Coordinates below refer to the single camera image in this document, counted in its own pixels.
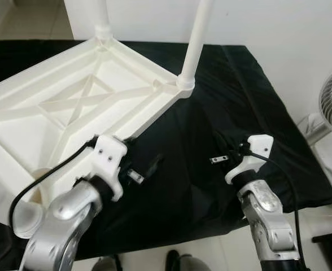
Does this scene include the grey robot foot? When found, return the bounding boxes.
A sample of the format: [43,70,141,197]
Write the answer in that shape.
[93,255,121,271]
[166,250,209,271]

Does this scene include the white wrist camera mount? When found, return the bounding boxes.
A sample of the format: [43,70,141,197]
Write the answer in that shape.
[225,134,274,184]
[90,134,128,202]

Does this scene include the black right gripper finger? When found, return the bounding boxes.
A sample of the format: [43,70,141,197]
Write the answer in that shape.
[213,129,230,156]

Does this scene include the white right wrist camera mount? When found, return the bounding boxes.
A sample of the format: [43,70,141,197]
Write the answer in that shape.
[225,134,274,184]

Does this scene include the white plastic table top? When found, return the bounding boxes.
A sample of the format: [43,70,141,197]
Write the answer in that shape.
[0,37,196,238]

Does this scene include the black low stand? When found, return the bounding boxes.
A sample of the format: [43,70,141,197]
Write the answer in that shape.
[313,230,332,271]

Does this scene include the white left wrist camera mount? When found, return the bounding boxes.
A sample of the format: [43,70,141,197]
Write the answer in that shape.
[90,134,128,202]

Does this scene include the black tablecloth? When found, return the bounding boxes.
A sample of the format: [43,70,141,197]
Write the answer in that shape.
[0,40,332,266]

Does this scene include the grey left robot foot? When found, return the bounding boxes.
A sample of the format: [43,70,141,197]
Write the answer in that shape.
[93,255,121,271]

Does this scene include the grey right robot foot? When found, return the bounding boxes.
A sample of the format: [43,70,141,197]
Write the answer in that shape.
[166,250,209,271]

